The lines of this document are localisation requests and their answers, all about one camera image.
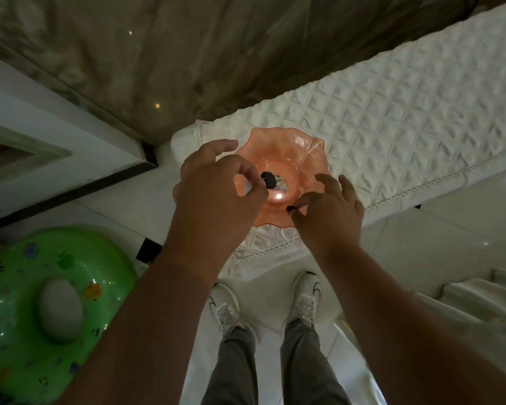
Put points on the white quilted cloth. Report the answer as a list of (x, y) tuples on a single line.
[(404, 113)]

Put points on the person's left hand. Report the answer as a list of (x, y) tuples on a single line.
[(211, 206)]

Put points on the person's left grey trouser leg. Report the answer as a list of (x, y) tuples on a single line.
[(232, 371)]

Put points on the orange fluted glass bowl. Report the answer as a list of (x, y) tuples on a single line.
[(295, 151)]

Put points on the person's right grey trouser leg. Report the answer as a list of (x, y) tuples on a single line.
[(308, 366)]

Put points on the person's left white shoe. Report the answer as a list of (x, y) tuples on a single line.
[(225, 310)]

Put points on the person's left forearm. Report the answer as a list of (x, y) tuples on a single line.
[(151, 328)]

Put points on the person's right middle finger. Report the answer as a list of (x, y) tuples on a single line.
[(329, 183)]

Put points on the beige sheer curtain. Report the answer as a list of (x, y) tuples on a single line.
[(202, 58)]

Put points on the large black pebble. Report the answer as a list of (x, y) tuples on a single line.
[(270, 180)]

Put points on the person's right hand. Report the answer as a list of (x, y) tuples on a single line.
[(331, 223)]

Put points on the white window frame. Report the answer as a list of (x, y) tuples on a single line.
[(59, 134)]

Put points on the white cushioned seat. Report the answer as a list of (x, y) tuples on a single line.
[(476, 299)]

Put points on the person's left thumb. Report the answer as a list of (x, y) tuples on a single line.
[(262, 200)]

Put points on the person's grey trouser leg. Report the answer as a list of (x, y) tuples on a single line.
[(232, 371), (308, 366)]

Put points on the person's right forearm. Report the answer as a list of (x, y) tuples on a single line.
[(396, 328)]

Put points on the person's white shoe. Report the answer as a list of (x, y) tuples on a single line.
[(225, 310), (305, 297)]

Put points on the person's right thumb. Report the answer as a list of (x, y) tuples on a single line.
[(298, 218)]

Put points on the person's left middle finger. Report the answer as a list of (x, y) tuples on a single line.
[(213, 147)]

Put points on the person's right white shoe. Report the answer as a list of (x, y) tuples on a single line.
[(305, 297)]

